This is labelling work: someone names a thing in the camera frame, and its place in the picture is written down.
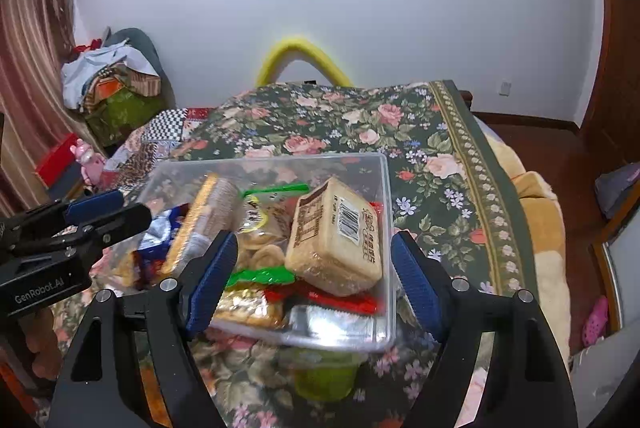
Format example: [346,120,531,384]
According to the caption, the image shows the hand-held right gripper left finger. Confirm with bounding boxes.
[50,230,240,428]

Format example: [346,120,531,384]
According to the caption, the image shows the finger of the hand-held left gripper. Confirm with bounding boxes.
[55,203,153,259]
[10,189,125,239]

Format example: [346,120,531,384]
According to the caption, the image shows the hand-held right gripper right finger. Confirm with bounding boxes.
[390,230,581,428]

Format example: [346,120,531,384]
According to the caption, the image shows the blue white snack wrapper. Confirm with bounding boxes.
[137,208,188,264]

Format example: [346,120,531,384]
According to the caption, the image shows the small green snack packet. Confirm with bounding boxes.
[225,268,297,291]

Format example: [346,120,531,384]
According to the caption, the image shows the red snack bag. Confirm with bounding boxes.
[264,280,380,316]

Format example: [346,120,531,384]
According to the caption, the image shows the purple label cracker packet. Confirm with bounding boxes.
[160,173,241,274]

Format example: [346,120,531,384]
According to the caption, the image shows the green zip snack bag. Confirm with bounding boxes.
[239,183,311,269]

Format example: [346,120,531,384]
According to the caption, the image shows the brown cake packet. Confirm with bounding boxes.
[285,178,383,298]

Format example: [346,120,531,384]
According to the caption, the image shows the silver foil snack packet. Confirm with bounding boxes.
[287,305,376,344]

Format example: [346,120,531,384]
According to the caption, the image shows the clear plastic container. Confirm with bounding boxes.
[107,152,396,353]

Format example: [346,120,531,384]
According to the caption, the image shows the green jelly cup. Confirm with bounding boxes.
[292,350,363,399]

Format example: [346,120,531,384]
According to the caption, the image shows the pink plush toy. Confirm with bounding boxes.
[70,139,106,184]

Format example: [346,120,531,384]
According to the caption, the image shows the red box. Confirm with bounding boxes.
[37,133,83,189]

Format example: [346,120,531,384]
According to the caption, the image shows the green patterned bundle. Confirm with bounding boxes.
[85,93,161,146]

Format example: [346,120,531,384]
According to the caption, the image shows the patchwork quilt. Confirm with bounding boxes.
[100,107,221,189]

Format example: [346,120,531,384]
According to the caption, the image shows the beige yellow blanket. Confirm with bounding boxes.
[472,115,571,359]

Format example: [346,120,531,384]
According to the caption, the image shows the pile of clothes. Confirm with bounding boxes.
[61,45,163,109]

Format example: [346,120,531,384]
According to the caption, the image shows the striped brown curtain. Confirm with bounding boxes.
[0,0,83,219]

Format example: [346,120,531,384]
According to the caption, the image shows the dark teal cushion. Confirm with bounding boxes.
[102,27,163,79]

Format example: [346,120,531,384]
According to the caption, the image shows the dark floral blanket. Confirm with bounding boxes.
[50,80,531,428]

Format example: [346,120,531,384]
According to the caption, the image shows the pink slipper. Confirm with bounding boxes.
[582,295,611,346]

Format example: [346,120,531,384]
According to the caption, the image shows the white door with stickers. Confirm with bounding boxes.
[592,183,640,339]

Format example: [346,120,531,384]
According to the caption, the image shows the yellow foam tube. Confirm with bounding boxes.
[255,37,355,88]

